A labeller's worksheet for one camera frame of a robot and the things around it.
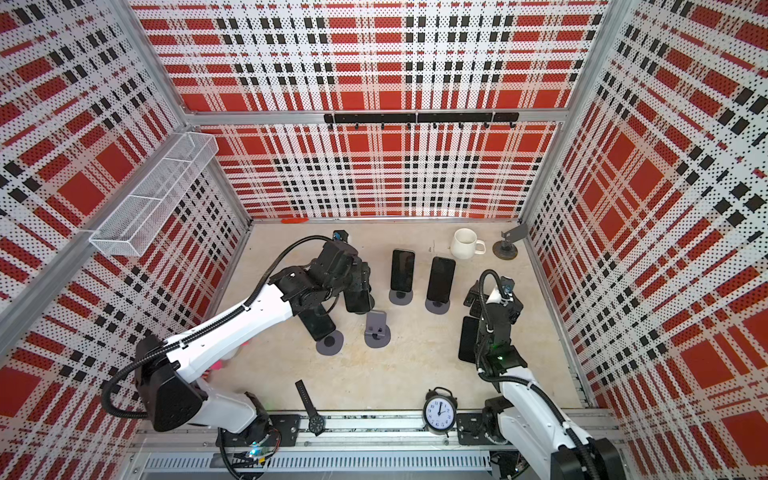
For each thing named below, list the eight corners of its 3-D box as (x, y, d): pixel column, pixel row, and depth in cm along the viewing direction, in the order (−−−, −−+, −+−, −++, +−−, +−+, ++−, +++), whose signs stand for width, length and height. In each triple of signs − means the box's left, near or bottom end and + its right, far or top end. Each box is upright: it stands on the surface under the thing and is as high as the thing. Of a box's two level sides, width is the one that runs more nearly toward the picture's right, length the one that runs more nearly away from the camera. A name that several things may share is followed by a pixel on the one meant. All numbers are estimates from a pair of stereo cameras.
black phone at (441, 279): (426, 304, 98) (429, 277, 86) (430, 284, 103) (433, 256, 91) (447, 308, 97) (453, 281, 85) (449, 288, 102) (456, 259, 90)
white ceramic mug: (458, 263, 109) (461, 250, 103) (446, 246, 115) (448, 233, 109) (482, 254, 112) (486, 241, 106) (469, 238, 117) (472, 225, 111)
